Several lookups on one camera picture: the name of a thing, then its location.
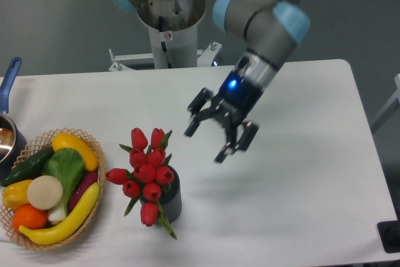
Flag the blue black Robotiq gripper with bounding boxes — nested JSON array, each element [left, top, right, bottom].
[[184, 50, 280, 163]]

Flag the red tulip bouquet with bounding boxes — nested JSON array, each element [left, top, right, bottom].
[[106, 128, 182, 239]]

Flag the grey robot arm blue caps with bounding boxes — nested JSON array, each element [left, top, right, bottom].
[[112, 0, 310, 163]]

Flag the dark grey ribbed vase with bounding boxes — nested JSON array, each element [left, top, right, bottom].
[[139, 164, 183, 227]]

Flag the purple eggplant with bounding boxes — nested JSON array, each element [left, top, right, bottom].
[[68, 171, 98, 212]]

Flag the yellow squash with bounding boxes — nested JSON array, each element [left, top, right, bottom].
[[51, 133, 99, 171]]

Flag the green bok choy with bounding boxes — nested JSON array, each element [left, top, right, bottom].
[[41, 148, 85, 224]]

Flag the yellow banana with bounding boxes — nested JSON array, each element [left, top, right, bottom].
[[19, 183, 100, 246]]

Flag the woven wicker basket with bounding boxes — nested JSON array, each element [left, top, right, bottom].
[[1, 128, 106, 251]]

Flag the beige round disc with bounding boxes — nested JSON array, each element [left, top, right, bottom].
[[27, 175, 63, 210]]

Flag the green cucumber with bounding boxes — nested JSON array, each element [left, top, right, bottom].
[[1, 147, 54, 187]]

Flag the black device at table edge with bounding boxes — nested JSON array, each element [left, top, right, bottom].
[[377, 220, 399, 253]]

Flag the orange fruit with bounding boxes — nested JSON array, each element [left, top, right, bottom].
[[12, 204, 48, 232]]

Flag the yellow bell pepper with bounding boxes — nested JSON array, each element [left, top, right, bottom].
[[2, 179, 33, 210]]

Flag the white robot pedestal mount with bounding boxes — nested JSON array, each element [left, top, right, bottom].
[[109, 0, 222, 71]]

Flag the white frame at right edge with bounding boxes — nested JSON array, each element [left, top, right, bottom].
[[370, 74, 399, 134]]

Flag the blue handled saucepan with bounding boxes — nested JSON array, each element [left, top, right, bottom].
[[1, 57, 26, 180]]

